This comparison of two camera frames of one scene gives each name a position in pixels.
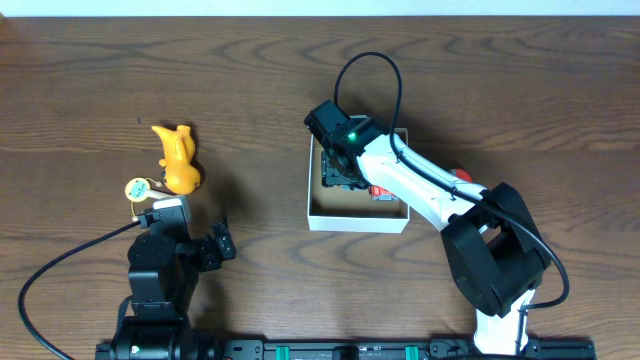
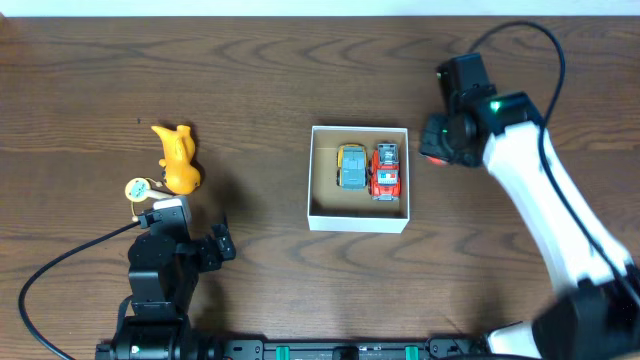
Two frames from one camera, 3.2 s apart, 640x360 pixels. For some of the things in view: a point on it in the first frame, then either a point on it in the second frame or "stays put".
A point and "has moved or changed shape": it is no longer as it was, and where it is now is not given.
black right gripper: x=333 y=152 → x=430 y=144
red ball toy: x=462 y=174 has moved or changed shape
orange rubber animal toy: x=181 y=175 stays put
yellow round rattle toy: x=138 y=190 stays put
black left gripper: x=220 y=244 stays put
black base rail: x=398 y=350 stays put
